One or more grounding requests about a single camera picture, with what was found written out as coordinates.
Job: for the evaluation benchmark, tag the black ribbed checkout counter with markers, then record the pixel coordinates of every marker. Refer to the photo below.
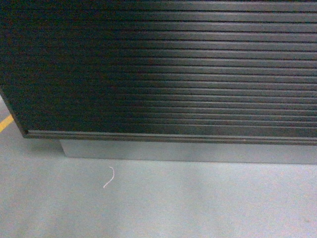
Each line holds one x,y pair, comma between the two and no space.
178,80

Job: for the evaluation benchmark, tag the white string scrap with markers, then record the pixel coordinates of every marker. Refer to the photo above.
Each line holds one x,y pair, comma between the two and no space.
112,177

